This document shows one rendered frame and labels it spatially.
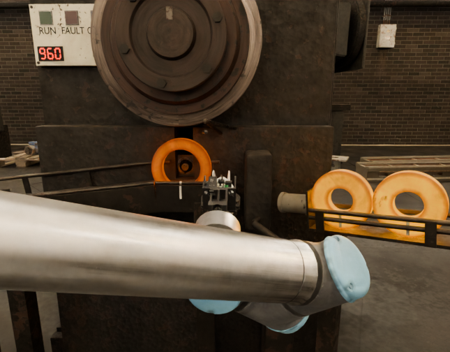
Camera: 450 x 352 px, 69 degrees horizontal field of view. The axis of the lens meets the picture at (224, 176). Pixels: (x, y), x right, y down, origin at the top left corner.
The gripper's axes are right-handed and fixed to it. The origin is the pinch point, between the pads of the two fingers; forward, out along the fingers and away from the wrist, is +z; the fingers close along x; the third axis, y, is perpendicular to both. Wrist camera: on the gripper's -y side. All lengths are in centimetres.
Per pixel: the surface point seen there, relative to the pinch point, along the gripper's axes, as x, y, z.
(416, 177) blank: -43.4, 6.5, -6.9
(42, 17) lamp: 56, 35, 39
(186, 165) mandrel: 12.9, -8.5, 24.1
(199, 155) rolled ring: 7.4, -0.8, 16.8
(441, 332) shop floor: -91, -84, 19
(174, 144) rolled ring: 14.9, 2.1, 17.7
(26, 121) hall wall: 444, -211, 579
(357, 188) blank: -33.4, 0.0, -1.9
